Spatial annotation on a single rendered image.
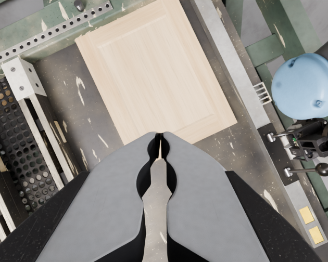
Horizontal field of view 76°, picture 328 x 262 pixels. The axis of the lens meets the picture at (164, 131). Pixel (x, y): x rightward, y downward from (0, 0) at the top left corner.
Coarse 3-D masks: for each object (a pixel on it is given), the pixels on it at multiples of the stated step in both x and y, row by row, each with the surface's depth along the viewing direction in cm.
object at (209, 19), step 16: (192, 0) 70; (208, 0) 68; (208, 16) 68; (208, 32) 69; (224, 32) 68; (224, 48) 68; (224, 64) 68; (240, 64) 68; (240, 80) 68; (240, 96) 68; (256, 96) 68; (256, 112) 68; (256, 128) 67; (288, 192) 67; (304, 192) 67; (304, 224) 67
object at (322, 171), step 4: (320, 164) 57; (324, 164) 56; (284, 168) 66; (288, 168) 65; (308, 168) 60; (312, 168) 59; (316, 168) 57; (320, 168) 56; (324, 168) 56; (284, 172) 66; (288, 172) 65; (292, 172) 64; (296, 172) 63; (300, 172) 62; (304, 172) 61; (316, 172) 58; (320, 172) 56; (324, 172) 55; (288, 176) 65; (324, 176) 56
